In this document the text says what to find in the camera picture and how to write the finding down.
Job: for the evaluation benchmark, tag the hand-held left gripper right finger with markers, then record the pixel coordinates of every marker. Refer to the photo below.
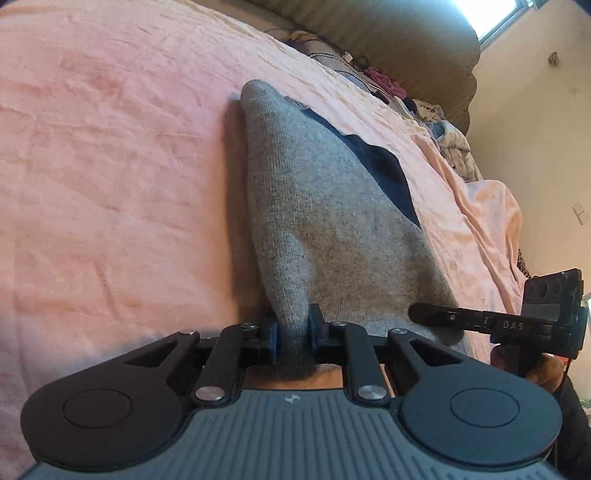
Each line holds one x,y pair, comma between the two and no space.
315,337

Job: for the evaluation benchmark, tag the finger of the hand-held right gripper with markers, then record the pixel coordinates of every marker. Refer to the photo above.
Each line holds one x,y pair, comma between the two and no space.
443,317

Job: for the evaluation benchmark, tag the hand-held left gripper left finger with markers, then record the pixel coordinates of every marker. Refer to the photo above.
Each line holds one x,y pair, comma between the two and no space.
273,344

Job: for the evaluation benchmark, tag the grey sweater with navy sleeves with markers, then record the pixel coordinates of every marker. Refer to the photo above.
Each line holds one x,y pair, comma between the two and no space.
323,221

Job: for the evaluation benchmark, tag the person's right forearm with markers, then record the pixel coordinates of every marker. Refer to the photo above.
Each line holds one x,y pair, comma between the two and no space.
575,415

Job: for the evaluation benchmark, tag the person's right hand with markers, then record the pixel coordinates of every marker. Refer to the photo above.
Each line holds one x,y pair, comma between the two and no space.
550,373

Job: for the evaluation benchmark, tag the crumpled floral blanket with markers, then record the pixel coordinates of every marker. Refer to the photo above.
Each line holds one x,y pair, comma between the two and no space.
452,138

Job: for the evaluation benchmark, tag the pink bed sheet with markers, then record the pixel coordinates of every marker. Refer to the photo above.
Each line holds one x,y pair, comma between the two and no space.
115,161

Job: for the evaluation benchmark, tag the pink garment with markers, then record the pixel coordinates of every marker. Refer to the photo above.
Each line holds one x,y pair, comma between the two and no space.
383,81

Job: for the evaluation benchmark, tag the olive padded headboard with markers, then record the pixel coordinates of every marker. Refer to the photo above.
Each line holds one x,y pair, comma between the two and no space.
406,41

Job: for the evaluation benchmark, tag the striped pillow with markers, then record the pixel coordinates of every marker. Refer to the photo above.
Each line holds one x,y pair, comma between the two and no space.
323,50

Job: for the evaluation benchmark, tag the window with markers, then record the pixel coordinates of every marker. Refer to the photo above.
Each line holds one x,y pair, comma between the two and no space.
494,16

